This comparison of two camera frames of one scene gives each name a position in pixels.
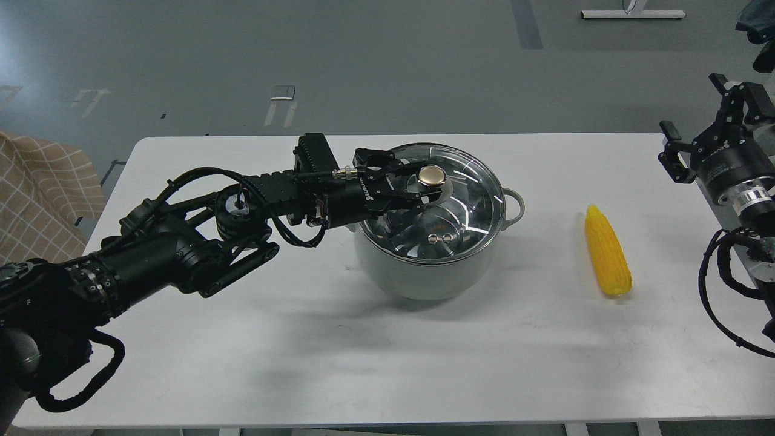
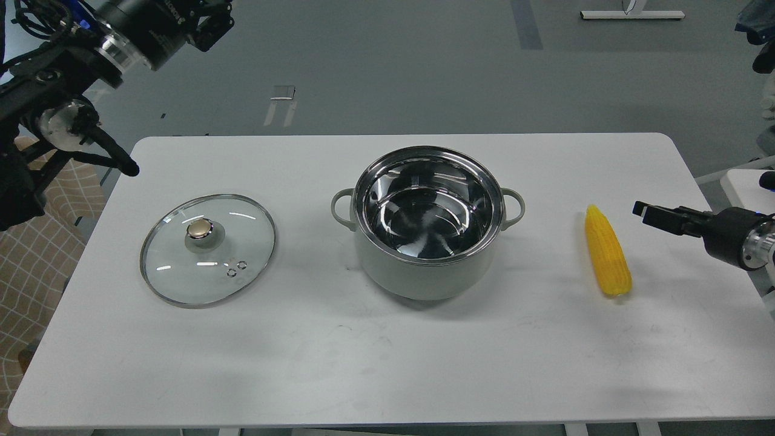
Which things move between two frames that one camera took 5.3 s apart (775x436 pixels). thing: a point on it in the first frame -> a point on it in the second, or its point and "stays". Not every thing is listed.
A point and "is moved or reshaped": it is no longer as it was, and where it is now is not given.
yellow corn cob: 608,252 stays
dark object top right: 757,17 stays
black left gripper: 353,201 -> 148,31
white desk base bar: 608,14 stays
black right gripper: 731,154 -> 723,231
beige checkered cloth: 47,191 stays
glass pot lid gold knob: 432,175 is moved or reshaped
